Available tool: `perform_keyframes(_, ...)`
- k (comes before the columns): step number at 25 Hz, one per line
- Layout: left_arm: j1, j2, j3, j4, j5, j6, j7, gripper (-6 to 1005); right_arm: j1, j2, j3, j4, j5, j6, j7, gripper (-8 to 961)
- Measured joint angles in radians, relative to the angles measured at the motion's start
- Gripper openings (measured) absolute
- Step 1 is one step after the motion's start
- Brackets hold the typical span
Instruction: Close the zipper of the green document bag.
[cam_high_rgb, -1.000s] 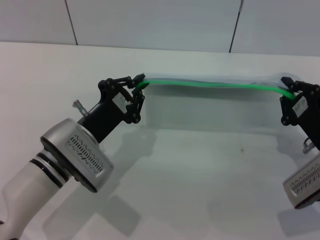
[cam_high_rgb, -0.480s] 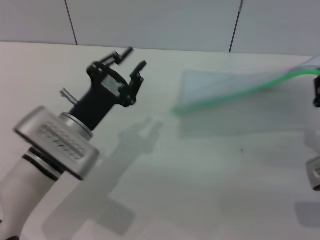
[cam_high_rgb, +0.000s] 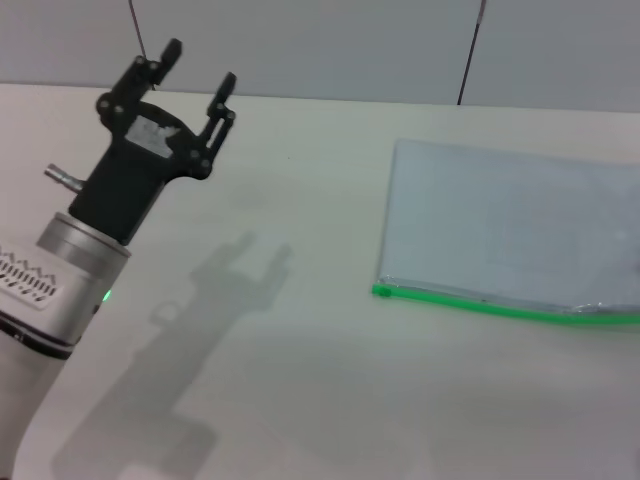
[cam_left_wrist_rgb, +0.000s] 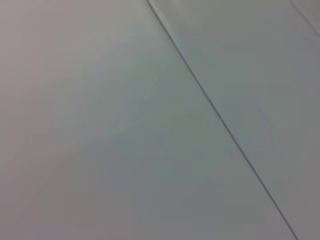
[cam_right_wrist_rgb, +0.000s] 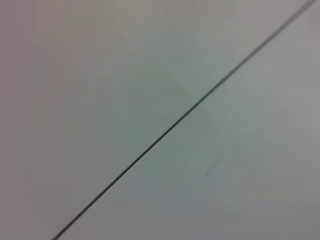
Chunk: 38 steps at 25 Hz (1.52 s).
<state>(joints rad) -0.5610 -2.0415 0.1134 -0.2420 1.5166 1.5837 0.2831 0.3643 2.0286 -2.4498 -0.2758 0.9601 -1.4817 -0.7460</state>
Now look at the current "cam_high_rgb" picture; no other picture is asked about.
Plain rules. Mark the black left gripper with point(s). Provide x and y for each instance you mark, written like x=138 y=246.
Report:
x=135 y=175

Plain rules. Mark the translucent green-zip document bag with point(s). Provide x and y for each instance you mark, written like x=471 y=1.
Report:
x=500 y=225

